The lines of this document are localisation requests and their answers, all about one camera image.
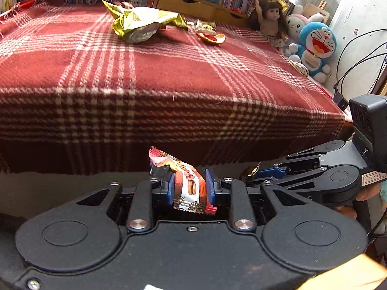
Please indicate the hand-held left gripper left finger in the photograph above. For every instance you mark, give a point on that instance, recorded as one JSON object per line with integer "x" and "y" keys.
{"x": 170, "y": 187}

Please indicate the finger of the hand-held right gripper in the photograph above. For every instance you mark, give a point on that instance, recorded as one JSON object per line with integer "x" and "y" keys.
{"x": 302, "y": 154}
{"x": 302, "y": 184}

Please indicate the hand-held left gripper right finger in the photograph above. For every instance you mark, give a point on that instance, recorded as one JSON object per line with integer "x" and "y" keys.
{"x": 210, "y": 187}

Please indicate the red macaron snack packet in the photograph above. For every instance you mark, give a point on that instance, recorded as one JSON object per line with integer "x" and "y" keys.
{"x": 190, "y": 187}

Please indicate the small gold wrapper scrap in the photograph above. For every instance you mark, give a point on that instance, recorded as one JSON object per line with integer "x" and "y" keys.
{"x": 252, "y": 172}

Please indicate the gold snack bag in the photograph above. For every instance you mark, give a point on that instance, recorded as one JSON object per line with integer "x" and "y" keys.
{"x": 136, "y": 21}

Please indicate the person's right hand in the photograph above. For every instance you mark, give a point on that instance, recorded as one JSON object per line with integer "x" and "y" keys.
{"x": 370, "y": 193}

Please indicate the white woven ornament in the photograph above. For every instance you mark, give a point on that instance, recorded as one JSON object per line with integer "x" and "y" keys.
{"x": 299, "y": 69}

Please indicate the blue cat plush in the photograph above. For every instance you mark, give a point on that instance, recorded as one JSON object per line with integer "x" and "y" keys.
{"x": 317, "y": 45}

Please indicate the red plaid blanket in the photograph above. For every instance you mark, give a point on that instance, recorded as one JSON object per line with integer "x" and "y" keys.
{"x": 121, "y": 81}

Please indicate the pink bunny plush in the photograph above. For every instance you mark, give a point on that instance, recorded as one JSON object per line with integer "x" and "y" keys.
{"x": 294, "y": 24}

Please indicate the long-haired doll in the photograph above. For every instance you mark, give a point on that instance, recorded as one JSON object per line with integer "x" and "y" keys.
{"x": 270, "y": 21}

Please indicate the small red ornament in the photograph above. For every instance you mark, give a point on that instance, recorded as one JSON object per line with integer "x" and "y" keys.
{"x": 238, "y": 10}

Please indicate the small gold foil wrapper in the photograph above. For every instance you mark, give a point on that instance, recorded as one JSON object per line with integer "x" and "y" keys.
{"x": 205, "y": 25}

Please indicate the wooden drawer organizer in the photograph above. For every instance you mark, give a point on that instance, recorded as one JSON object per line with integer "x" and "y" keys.
{"x": 187, "y": 3}

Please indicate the red board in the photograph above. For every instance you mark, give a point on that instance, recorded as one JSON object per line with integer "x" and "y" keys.
{"x": 24, "y": 4}

